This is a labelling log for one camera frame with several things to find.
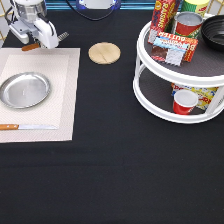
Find beige woven placemat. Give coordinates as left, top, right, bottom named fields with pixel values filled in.
left=0, top=48, right=80, bottom=143

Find yellow snack box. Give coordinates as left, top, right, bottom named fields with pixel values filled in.
left=171, top=83, right=218, bottom=110

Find brown chocolate bar packet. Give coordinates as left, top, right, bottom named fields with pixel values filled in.
left=151, top=46, right=184, bottom=66

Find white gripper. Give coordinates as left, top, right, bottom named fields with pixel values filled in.
left=9, top=18, right=59, bottom=49

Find black bowl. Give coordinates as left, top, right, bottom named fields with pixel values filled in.
left=201, top=15, right=224, bottom=52

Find round wooden coaster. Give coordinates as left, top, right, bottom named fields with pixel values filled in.
left=88, top=42, right=121, bottom=65

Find wooden handled metal fork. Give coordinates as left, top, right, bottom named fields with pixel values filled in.
left=21, top=32, right=69, bottom=51

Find red plastic cup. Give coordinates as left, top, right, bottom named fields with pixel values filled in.
left=173, top=89, right=198, bottom=115

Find green yellow canister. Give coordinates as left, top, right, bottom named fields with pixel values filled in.
left=181, top=0, right=210, bottom=16

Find red raisins box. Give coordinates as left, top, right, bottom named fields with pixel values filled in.
left=148, top=0, right=181, bottom=44

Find white two-tier turntable shelf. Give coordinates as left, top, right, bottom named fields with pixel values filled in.
left=133, top=22, right=224, bottom=124

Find round silver metal plate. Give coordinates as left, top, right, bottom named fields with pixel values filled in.
left=0, top=72, right=51, bottom=109

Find wooden handled table knife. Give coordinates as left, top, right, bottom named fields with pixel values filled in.
left=0, top=124, right=57, bottom=130

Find red labelled tin can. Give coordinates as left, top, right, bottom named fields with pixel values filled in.
left=173, top=11, right=203, bottom=38

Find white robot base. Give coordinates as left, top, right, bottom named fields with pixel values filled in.
left=76, top=0, right=121, bottom=10

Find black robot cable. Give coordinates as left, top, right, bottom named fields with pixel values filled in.
left=65, top=0, right=122, bottom=22

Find red butter box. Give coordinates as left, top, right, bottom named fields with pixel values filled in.
left=153, top=32, right=198, bottom=62

